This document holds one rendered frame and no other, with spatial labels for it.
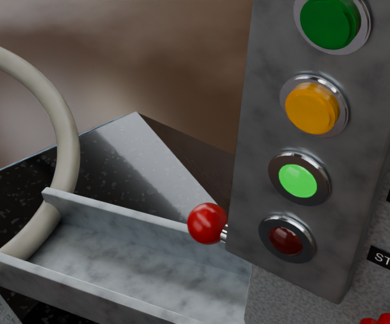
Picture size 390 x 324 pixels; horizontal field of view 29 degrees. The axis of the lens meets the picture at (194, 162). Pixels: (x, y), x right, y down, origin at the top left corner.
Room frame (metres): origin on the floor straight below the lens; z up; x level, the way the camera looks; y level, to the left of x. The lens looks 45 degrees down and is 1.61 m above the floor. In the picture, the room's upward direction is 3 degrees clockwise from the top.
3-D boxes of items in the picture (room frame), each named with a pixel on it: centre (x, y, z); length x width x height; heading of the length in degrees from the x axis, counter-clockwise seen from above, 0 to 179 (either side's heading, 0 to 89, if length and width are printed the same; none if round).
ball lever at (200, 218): (0.36, -0.03, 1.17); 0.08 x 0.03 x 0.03; 62
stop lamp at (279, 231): (0.28, -0.06, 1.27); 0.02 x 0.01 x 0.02; 62
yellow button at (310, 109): (0.28, -0.06, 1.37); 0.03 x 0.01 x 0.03; 62
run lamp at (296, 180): (0.28, -0.06, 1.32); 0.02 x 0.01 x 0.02; 62
